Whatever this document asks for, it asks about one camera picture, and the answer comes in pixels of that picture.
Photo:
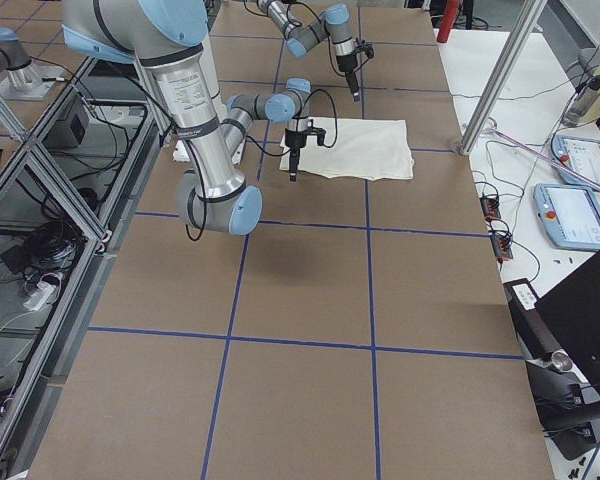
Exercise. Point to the reacher stick with white hook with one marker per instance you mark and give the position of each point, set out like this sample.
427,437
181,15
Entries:
567,175

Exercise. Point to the grey drink bottle green cap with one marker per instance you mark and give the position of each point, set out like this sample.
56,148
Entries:
586,97

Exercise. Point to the blue teach pendant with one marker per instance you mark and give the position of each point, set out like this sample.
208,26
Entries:
579,155
570,215

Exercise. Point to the orange black circuit board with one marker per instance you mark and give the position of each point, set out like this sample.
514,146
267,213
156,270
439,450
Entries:
499,232

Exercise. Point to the aluminium frame post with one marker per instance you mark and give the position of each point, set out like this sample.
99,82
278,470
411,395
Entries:
515,43

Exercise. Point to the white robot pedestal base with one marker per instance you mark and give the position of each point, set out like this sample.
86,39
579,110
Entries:
200,91

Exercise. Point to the red water bottle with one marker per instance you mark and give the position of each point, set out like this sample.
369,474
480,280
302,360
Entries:
448,20

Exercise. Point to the black box with label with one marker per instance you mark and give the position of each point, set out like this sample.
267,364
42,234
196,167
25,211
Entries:
532,330

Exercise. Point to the cream long sleeve shirt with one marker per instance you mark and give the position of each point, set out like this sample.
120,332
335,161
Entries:
365,149

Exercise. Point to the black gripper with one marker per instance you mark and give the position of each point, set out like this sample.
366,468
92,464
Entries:
346,62
295,139

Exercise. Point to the white power strip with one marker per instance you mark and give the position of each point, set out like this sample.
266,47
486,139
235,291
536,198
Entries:
45,293

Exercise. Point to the upper blue teach pendant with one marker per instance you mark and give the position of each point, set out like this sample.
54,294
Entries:
579,155

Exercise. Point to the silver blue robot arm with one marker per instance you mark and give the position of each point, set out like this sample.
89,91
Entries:
332,25
166,40

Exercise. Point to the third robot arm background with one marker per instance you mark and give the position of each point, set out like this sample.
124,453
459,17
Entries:
24,78

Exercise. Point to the lower blue teach pendant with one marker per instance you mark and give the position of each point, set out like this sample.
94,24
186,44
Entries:
570,215

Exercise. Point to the black laptop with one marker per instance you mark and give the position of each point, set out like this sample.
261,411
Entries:
571,311

